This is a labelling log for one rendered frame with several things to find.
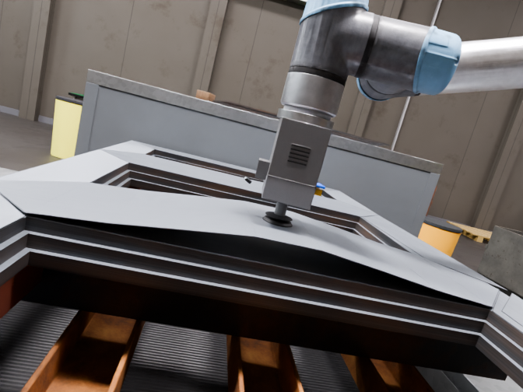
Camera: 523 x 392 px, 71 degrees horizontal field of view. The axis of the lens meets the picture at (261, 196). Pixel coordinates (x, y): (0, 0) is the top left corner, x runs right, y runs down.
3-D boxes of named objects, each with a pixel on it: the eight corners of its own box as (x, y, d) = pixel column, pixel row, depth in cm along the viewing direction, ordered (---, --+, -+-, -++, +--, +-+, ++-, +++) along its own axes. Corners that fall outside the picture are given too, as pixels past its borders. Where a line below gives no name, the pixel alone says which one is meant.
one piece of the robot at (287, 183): (266, 88, 52) (239, 197, 55) (267, 79, 43) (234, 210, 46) (332, 105, 52) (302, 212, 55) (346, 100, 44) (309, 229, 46)
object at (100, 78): (85, 81, 118) (88, 68, 118) (130, 92, 177) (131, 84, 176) (440, 174, 139) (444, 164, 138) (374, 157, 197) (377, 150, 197)
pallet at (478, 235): (504, 241, 777) (507, 236, 775) (538, 257, 683) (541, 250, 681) (443, 225, 769) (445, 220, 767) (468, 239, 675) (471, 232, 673)
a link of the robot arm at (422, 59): (439, 48, 52) (363, 30, 52) (475, 24, 41) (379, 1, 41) (421, 104, 53) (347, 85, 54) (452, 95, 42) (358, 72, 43)
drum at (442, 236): (389, 271, 351) (409, 211, 340) (426, 280, 353) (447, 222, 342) (405, 289, 313) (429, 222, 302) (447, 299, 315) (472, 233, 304)
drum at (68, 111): (77, 162, 459) (86, 104, 446) (39, 153, 456) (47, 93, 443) (93, 159, 505) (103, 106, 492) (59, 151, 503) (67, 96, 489)
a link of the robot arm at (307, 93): (289, 68, 43) (286, 78, 51) (279, 106, 44) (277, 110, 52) (350, 84, 44) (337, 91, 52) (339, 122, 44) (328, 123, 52)
